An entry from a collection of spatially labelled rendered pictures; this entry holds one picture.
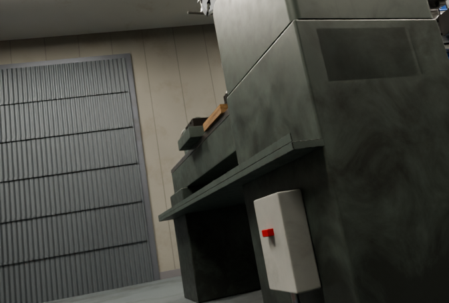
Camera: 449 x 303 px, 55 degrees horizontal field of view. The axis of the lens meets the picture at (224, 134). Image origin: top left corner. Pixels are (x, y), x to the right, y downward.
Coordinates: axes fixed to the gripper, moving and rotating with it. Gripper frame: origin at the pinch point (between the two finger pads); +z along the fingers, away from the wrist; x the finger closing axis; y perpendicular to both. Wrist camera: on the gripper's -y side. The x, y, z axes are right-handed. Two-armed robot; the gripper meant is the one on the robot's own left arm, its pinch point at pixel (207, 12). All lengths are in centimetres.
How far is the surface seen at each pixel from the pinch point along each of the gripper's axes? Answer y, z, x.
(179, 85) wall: 342, -115, -45
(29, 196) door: 365, 42, 105
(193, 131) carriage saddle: 49, 38, -9
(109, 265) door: 353, 108, 7
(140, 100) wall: 349, -88, 0
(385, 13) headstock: -70, 33, -36
